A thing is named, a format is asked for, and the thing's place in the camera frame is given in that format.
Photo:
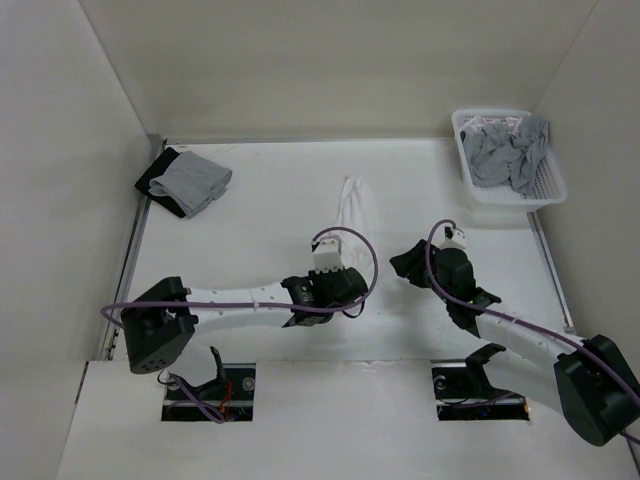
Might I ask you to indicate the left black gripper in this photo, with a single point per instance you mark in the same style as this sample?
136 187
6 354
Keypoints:
315 277

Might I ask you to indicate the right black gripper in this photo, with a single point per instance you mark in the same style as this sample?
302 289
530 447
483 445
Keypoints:
411 261

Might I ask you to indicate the white tank top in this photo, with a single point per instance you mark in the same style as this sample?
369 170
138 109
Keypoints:
357 210

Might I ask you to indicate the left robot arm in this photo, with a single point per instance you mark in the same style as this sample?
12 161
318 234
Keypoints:
170 326

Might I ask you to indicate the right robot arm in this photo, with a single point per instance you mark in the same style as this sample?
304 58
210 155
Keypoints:
587 381

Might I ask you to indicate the crumpled grey tank top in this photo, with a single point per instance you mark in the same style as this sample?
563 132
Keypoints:
496 158

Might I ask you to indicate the pale pink tank top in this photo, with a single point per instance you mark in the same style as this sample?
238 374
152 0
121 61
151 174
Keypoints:
510 123

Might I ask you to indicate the folded grey tank top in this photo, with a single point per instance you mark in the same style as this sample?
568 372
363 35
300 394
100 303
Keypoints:
193 182

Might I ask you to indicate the folded black tank top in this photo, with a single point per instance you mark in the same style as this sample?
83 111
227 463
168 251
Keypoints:
157 169

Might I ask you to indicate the white front cover board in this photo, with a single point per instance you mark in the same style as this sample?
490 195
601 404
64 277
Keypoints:
317 420

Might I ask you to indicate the white plastic basket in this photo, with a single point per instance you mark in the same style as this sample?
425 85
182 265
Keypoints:
549 188

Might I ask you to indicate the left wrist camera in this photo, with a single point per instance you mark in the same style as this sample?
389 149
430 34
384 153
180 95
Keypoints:
327 254

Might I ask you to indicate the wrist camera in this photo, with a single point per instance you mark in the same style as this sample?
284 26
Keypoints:
454 238
327 254

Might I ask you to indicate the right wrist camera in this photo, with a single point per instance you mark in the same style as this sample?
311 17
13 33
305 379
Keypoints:
454 238

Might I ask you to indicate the right aluminium table rail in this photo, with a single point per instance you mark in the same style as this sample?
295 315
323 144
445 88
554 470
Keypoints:
551 270

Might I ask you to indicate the aluminium table rail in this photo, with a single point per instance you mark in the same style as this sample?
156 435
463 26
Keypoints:
132 245
551 270

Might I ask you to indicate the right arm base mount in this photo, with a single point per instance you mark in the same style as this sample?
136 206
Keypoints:
463 392

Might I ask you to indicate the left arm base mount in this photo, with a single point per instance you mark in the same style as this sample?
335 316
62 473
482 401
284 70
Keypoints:
229 397

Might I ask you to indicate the left aluminium table rail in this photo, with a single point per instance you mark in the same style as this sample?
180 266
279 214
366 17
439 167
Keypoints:
132 245

